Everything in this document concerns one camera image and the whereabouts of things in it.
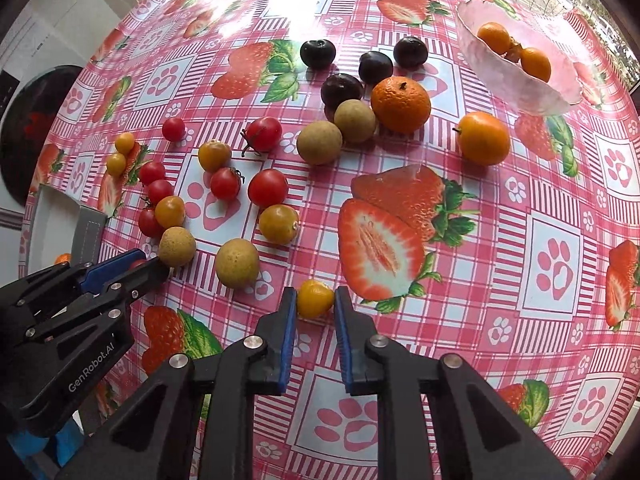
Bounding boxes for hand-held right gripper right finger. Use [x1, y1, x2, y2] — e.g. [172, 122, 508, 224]
[334, 286, 572, 480]

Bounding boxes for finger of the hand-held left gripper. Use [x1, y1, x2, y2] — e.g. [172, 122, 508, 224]
[24, 257, 171, 344]
[0, 248, 142, 322]

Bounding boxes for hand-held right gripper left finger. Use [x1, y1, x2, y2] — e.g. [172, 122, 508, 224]
[55, 287, 299, 480]

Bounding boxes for tan longan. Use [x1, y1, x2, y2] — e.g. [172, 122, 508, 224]
[158, 226, 197, 268]
[296, 120, 344, 166]
[215, 238, 261, 289]
[334, 99, 377, 144]

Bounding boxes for pink glass bowl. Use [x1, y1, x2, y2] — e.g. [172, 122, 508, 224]
[455, 0, 584, 107]

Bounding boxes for orange fruits in bowl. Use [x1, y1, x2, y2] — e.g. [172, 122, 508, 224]
[477, 22, 512, 56]

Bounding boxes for grey fabric piece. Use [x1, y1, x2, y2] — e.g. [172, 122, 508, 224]
[70, 205, 108, 267]

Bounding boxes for white plate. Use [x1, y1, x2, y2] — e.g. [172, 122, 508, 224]
[26, 183, 83, 273]

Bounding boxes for white washing machine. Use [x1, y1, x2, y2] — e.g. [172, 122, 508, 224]
[0, 0, 96, 231]

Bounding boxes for strawberry print pink tablecloth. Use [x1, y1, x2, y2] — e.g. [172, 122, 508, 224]
[19, 0, 640, 480]

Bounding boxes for orange mandarin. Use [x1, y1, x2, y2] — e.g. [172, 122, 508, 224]
[370, 76, 432, 135]

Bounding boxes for large orange kumquat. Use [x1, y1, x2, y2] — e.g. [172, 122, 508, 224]
[453, 111, 512, 166]

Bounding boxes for dark purple plum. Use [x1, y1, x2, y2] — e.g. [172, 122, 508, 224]
[393, 36, 429, 71]
[358, 51, 395, 86]
[300, 39, 337, 70]
[320, 73, 365, 110]

